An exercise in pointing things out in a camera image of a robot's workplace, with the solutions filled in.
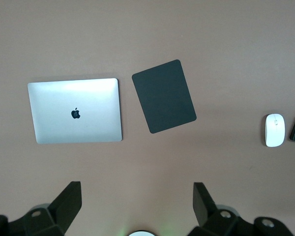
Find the black mouse pad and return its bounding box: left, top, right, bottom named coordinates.
left=131, top=59, right=197, bottom=134

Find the silver closed laptop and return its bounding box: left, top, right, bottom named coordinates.
left=27, top=78, right=123, bottom=145

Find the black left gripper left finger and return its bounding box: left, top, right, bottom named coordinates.
left=0, top=181, right=83, bottom=236

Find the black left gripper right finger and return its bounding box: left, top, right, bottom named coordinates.
left=186, top=182, right=293, bottom=236

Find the white computer mouse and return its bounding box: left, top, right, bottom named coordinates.
left=264, top=113, right=286, bottom=148

